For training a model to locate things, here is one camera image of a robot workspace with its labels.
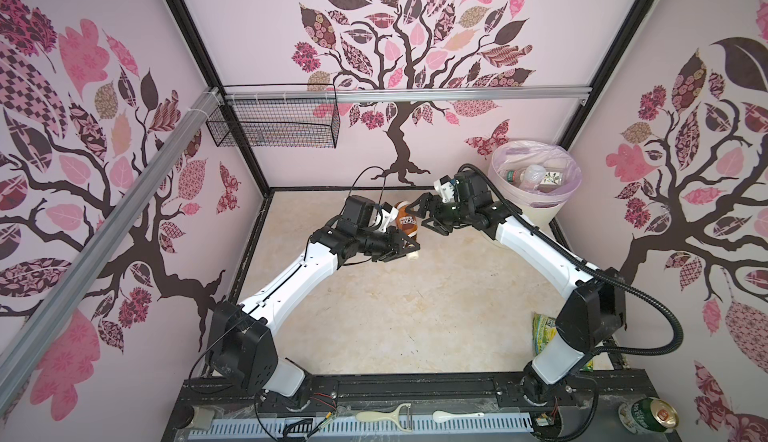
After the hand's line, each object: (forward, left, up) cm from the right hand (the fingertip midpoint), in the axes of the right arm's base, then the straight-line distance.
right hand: (412, 212), depth 79 cm
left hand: (-11, 0, -3) cm, 12 cm away
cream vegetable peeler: (-44, +6, -24) cm, 50 cm away
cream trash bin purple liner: (+16, -48, -1) cm, 50 cm away
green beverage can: (-45, -49, -16) cm, 68 cm away
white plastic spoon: (-43, -5, -26) cm, 51 cm away
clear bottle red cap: (+12, -36, +1) cm, 37 cm away
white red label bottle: (+21, -35, -7) cm, 41 cm away
